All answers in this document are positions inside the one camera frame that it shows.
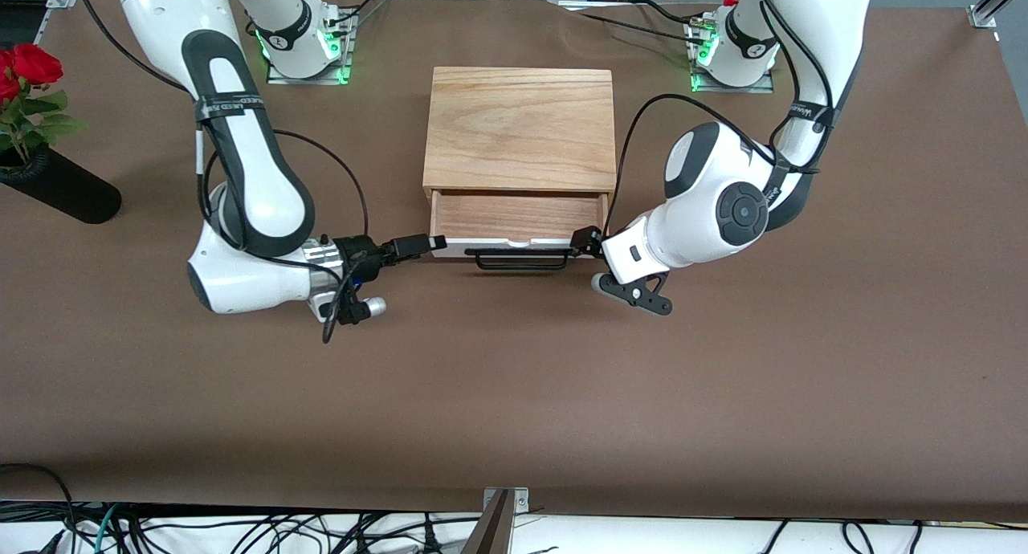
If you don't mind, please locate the aluminium profile bar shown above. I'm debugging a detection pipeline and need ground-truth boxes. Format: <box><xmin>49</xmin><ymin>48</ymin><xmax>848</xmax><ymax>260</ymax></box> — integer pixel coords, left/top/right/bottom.
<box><xmin>460</xmin><ymin>490</ymin><xmax>515</xmax><ymax>554</ymax></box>

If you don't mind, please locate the metal table edge bracket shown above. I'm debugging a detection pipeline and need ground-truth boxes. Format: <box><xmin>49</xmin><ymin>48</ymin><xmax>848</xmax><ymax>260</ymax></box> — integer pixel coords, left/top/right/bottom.
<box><xmin>483</xmin><ymin>487</ymin><xmax>531</xmax><ymax>515</ymax></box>

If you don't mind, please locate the black base power cable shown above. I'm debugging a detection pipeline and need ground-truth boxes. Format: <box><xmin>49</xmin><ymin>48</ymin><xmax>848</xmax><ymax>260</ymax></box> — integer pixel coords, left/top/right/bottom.
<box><xmin>562</xmin><ymin>0</ymin><xmax>712</xmax><ymax>47</ymax></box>

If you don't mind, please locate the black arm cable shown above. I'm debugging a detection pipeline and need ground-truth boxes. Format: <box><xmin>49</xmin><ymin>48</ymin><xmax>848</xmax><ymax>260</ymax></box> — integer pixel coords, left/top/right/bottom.
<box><xmin>74</xmin><ymin>0</ymin><xmax>372</xmax><ymax>344</ymax></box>
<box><xmin>601</xmin><ymin>0</ymin><xmax>838</xmax><ymax>235</ymax></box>

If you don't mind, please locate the white drawer with black handle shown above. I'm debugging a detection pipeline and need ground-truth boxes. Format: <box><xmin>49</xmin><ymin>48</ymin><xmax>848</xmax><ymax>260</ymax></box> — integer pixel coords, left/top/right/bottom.
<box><xmin>428</xmin><ymin>189</ymin><xmax>612</xmax><ymax>271</ymax></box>

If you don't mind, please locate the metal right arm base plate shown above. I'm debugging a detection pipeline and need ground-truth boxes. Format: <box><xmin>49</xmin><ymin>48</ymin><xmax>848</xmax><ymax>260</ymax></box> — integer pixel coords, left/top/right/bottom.
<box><xmin>267</xmin><ymin>12</ymin><xmax>355</xmax><ymax>85</ymax></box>

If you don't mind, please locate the brown table cover sheet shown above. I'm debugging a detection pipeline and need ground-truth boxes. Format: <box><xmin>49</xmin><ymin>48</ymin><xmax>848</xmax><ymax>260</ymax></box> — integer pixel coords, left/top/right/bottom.
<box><xmin>0</xmin><ymin>0</ymin><xmax>1028</xmax><ymax>524</ymax></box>

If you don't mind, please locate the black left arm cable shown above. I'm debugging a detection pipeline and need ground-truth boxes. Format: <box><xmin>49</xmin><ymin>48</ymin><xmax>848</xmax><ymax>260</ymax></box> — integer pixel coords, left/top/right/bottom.
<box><xmin>601</xmin><ymin>0</ymin><xmax>838</xmax><ymax>235</ymax></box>

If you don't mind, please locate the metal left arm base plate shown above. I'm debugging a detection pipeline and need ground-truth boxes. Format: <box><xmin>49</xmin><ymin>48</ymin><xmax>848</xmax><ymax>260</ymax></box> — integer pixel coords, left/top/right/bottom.
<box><xmin>689</xmin><ymin>16</ymin><xmax>777</xmax><ymax>95</ymax></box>

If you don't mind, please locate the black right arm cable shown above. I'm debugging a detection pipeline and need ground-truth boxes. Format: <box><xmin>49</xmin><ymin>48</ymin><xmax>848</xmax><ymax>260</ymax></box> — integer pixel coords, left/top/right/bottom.
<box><xmin>74</xmin><ymin>0</ymin><xmax>372</xmax><ymax>344</ymax></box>

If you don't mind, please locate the black floor cable bundle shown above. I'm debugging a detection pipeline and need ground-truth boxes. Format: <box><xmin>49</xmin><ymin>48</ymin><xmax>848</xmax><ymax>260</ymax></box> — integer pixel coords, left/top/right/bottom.
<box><xmin>0</xmin><ymin>462</ymin><xmax>563</xmax><ymax>554</ymax></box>

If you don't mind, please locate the teal floor cable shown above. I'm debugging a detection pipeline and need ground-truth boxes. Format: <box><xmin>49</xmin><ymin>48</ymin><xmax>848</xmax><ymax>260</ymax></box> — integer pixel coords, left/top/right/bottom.
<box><xmin>90</xmin><ymin>504</ymin><xmax>120</xmax><ymax>554</ymax></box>

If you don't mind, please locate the red rose bouquet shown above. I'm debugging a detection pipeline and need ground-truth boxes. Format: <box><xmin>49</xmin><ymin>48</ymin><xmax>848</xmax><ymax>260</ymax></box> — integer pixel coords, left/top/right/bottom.
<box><xmin>0</xmin><ymin>43</ymin><xmax>88</xmax><ymax>168</ymax></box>

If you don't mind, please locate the wooden drawer cabinet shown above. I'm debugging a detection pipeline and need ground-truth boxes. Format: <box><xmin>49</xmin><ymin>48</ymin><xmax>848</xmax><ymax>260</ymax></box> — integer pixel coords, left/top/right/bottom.
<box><xmin>423</xmin><ymin>67</ymin><xmax>618</xmax><ymax>207</ymax></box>

